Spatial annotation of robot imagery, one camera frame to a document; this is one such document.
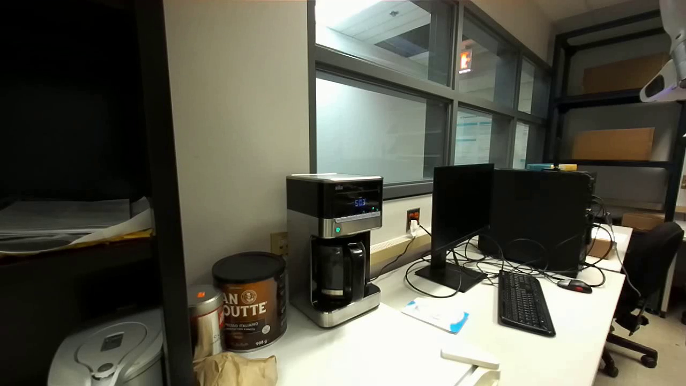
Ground white rounded kitchen appliance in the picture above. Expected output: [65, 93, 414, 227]
[46, 308, 170, 386]

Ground white blue paper packet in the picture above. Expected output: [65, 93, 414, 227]
[399, 294, 471, 338]

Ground black power cable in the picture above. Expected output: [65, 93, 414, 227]
[374, 222, 435, 282]

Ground wall power outlet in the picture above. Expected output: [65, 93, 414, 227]
[404, 206, 425, 238]

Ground flat cardboard box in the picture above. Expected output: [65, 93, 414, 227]
[571, 124, 658, 163]
[582, 51, 672, 96]

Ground brown coffee can black lid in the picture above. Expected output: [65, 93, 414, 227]
[211, 252, 291, 353]

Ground grey window frame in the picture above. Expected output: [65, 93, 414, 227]
[307, 0, 555, 201]

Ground black keyboard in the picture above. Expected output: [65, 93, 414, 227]
[496, 268, 560, 339]

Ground large black computer case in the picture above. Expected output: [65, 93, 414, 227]
[479, 167, 596, 280]

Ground black office chair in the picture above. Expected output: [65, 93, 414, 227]
[598, 219, 686, 381]

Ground black shelf unit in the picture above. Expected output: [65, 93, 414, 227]
[0, 0, 198, 386]

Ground yellow teal items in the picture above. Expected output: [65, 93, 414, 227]
[526, 162, 582, 175]

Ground stack of white papers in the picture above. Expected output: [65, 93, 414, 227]
[0, 195, 157, 258]

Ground crumpled brown paper bag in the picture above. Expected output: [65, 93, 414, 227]
[191, 349, 280, 386]

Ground small silver tin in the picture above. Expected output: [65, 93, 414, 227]
[187, 284, 225, 361]

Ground black metal storage rack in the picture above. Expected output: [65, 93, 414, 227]
[545, 10, 686, 225]

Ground glass coffee carafe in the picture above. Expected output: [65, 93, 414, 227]
[314, 241, 372, 314]

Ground black computer mouse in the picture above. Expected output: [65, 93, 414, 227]
[562, 278, 594, 296]

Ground white flat plastic object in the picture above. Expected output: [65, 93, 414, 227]
[439, 345, 504, 386]

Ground black silver coffee maker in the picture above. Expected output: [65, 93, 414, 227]
[285, 173, 385, 331]

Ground black computer monitor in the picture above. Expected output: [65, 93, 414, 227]
[414, 162, 497, 294]

